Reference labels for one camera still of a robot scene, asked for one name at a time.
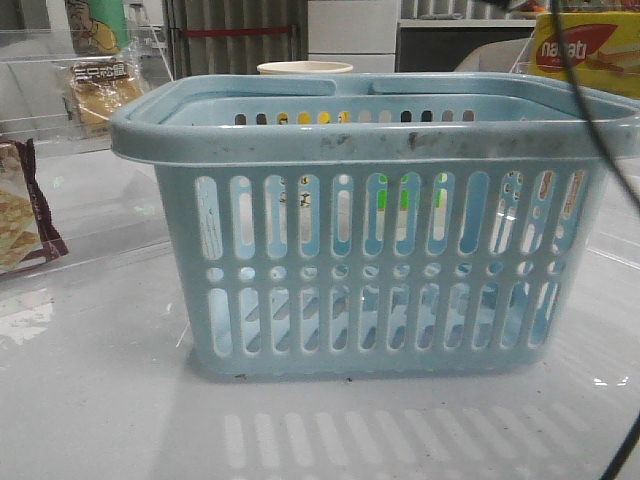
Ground white cabinet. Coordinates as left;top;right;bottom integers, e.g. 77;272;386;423
307;1;401;73

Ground yellow Nabati wafer box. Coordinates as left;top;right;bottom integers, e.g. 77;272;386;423
528;11;639;99

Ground clear acrylic left shelf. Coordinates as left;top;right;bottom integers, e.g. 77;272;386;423
1;21;170;241

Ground packaged bread clear wrapper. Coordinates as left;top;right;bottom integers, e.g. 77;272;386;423
62;55;147;137

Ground black cable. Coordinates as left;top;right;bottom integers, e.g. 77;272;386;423
479;0;640;480

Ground beige paper cup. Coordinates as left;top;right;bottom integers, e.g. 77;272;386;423
257;60;353;75

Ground light blue plastic basket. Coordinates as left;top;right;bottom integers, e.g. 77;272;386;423
109;72;640;384

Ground brown waffle snack bag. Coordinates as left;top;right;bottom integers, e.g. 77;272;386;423
1;139;68;276

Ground green yellow cartoon package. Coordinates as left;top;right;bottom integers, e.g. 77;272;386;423
64;0;129;55

